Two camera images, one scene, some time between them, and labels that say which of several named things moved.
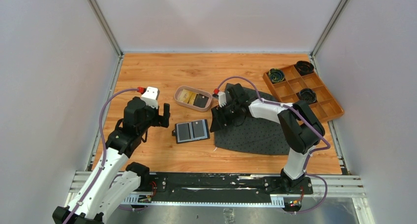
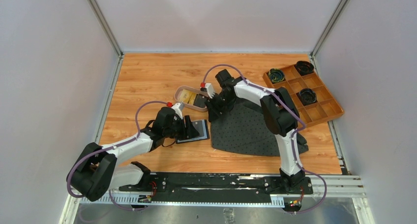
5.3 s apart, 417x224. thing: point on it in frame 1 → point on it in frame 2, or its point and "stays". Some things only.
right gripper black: [219, 120] → [213, 107]
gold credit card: [192, 98] stays
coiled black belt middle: [307, 94] stays
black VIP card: [198, 128] stays
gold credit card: [185, 96] stays
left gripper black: [160, 120] → [177, 119]
